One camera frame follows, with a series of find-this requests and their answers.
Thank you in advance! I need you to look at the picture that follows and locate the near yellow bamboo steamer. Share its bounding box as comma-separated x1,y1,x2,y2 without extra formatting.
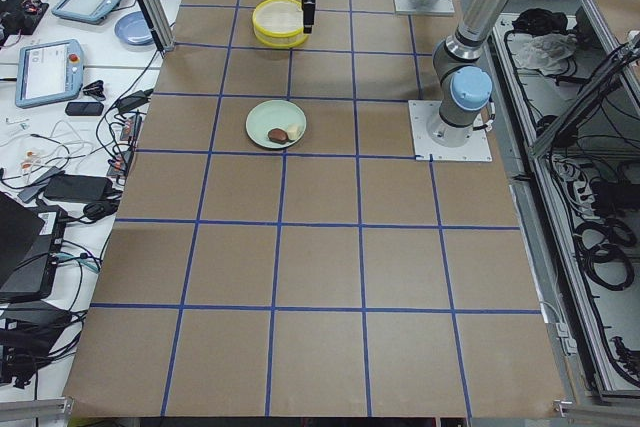
252,0,308,49

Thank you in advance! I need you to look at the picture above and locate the white bun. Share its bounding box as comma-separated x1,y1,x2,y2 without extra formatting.
285,124,302,142

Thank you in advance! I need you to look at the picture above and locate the blue plate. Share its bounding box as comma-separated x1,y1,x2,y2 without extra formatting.
114,11,154,46

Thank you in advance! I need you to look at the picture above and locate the near teach pendant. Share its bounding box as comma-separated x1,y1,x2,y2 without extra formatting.
15,39,84,109

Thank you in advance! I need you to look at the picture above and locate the black laptop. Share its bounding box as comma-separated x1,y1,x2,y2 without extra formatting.
1,194,66,303

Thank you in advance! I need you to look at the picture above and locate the crumpled white cloth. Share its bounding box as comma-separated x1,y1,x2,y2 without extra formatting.
514,33,577,75

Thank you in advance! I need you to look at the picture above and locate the mint green plate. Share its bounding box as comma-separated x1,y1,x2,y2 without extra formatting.
245,100,307,149

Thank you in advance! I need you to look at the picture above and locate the brown bun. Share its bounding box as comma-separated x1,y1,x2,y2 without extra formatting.
267,128,289,144

